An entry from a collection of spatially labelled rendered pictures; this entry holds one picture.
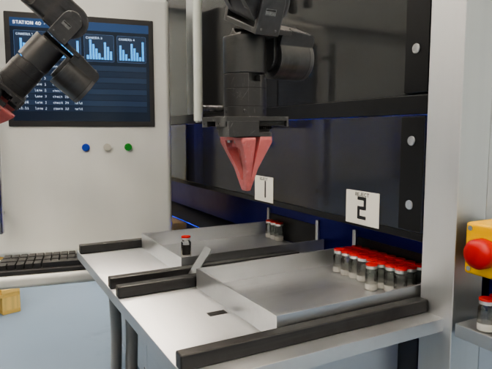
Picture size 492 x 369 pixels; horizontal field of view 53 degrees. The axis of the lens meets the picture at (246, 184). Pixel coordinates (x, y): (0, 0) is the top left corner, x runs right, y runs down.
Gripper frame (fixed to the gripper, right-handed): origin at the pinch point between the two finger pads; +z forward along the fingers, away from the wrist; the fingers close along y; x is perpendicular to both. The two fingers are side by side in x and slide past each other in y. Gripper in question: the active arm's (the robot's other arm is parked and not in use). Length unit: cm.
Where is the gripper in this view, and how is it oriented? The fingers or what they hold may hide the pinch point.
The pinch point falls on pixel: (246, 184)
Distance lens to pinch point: 67.0
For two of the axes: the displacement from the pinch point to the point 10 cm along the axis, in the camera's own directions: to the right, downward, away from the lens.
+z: 0.1, 9.9, 1.1
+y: 8.7, -0.6, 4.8
